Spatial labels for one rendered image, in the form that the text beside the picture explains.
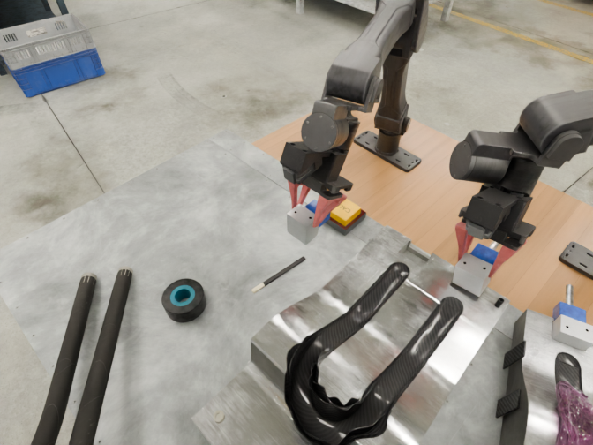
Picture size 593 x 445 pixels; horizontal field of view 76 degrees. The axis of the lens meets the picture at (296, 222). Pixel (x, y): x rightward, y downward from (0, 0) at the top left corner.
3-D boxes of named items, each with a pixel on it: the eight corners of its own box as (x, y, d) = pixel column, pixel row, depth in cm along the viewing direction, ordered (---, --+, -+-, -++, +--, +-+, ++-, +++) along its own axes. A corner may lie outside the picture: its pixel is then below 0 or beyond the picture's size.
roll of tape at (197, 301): (171, 329, 73) (167, 320, 70) (161, 297, 78) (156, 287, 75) (212, 312, 75) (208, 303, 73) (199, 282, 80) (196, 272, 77)
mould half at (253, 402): (379, 251, 86) (391, 209, 76) (491, 325, 73) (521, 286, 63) (198, 429, 61) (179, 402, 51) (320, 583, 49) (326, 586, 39)
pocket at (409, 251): (406, 250, 79) (410, 238, 76) (429, 264, 77) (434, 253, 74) (394, 263, 77) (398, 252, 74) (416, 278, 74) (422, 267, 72)
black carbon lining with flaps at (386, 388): (393, 263, 75) (402, 232, 68) (469, 314, 67) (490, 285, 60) (263, 398, 58) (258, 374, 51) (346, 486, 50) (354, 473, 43)
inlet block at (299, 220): (329, 198, 81) (331, 178, 77) (348, 209, 79) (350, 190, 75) (287, 231, 75) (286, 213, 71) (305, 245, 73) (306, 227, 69)
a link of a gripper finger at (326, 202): (313, 237, 67) (333, 190, 63) (284, 216, 71) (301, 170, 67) (334, 229, 73) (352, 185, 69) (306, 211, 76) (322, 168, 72)
